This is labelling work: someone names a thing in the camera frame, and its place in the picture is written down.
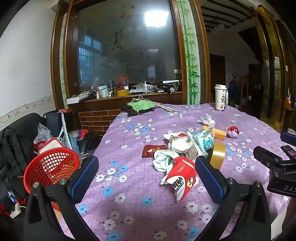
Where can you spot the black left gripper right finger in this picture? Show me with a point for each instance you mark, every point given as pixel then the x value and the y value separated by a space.
pixel 253 222

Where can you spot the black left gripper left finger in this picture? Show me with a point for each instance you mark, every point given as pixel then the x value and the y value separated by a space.
pixel 40 221

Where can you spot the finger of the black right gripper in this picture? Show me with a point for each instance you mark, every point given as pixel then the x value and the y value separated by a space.
pixel 288 138
pixel 266 157

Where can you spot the brown packing tape roll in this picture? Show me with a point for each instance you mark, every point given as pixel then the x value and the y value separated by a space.
pixel 218 155

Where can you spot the orange medicine box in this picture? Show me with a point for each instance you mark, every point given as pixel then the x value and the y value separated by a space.
pixel 219 134

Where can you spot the light blue cartoon pouch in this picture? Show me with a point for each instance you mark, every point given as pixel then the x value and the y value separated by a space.
pixel 204 140

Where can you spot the clear plastic bag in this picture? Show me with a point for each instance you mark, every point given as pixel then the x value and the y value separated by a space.
pixel 207 121
pixel 44 134

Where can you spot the red white packaging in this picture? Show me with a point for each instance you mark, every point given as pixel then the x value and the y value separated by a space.
pixel 183 177

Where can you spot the crumpled pink red wrapper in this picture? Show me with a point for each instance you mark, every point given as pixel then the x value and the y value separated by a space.
pixel 232 132

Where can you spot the red plastic mesh basket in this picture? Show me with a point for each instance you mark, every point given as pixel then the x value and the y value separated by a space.
pixel 49 167

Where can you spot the white cartoon travel cup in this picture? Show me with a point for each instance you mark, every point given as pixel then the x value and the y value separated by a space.
pixel 221 97

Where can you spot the red rimmed white box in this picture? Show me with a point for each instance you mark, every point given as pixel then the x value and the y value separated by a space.
pixel 53 143

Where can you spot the torn white cardboard box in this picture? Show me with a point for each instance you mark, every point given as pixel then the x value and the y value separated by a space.
pixel 184 143

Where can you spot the black backpack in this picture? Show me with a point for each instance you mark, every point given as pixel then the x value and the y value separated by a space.
pixel 16 153

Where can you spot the clear plastic bag by sofa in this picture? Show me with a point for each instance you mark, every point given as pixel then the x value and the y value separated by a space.
pixel 44 134

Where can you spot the purple floral tablecloth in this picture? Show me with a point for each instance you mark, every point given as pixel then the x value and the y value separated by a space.
pixel 132 197

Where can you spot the dark blue tote bag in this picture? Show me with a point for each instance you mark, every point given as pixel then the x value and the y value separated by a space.
pixel 54 121

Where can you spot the metal folding hanger rack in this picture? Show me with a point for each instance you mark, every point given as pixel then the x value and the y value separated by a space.
pixel 140 98

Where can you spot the dark red snack packet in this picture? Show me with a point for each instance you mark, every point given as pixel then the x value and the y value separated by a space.
pixel 149 150

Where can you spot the wooden sideboard counter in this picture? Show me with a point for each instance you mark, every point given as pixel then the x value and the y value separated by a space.
pixel 99 114

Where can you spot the white flat box on counter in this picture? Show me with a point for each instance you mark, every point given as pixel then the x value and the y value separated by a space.
pixel 77 99

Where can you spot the black cloth under green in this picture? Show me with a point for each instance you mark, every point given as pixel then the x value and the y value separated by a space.
pixel 132 112

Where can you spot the bamboo painted pillar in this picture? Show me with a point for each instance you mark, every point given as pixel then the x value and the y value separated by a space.
pixel 191 51

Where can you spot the white bucket on counter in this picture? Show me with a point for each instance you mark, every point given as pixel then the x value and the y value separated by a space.
pixel 103 91

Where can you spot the yellow tape roll on counter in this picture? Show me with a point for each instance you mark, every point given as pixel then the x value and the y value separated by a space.
pixel 123 93

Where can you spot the glass partition window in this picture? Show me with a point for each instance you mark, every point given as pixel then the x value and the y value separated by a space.
pixel 110 42

